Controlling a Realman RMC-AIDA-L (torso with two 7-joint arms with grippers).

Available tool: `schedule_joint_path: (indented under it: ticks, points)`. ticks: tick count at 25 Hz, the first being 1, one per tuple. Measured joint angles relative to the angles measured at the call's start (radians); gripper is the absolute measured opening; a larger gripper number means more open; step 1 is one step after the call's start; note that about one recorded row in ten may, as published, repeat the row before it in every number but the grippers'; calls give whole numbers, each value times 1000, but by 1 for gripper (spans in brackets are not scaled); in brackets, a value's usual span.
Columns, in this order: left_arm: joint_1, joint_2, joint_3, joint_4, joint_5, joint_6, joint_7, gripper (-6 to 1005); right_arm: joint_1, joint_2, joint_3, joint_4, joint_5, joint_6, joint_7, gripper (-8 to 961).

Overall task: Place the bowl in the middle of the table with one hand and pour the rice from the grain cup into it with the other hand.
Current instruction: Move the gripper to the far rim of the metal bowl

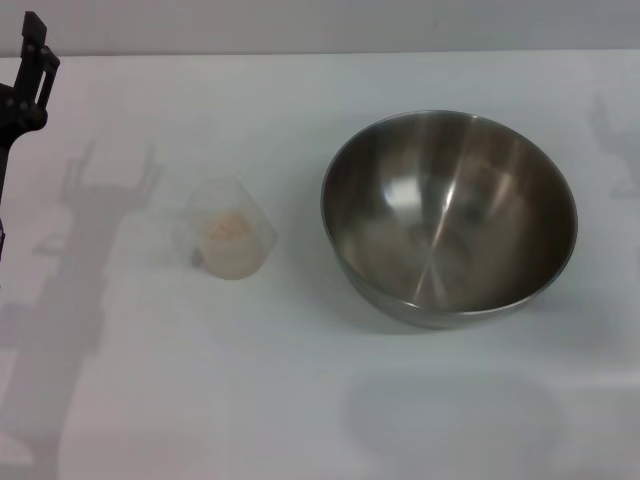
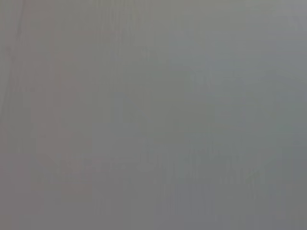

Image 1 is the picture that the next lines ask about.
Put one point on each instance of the clear plastic measuring cup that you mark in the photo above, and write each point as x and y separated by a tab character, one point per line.
200	200

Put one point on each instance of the stainless steel mixing bowl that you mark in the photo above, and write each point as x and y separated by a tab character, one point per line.
450	215

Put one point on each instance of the rice grains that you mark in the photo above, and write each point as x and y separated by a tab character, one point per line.
230	235

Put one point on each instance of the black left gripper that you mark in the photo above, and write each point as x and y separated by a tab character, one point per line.
15	120

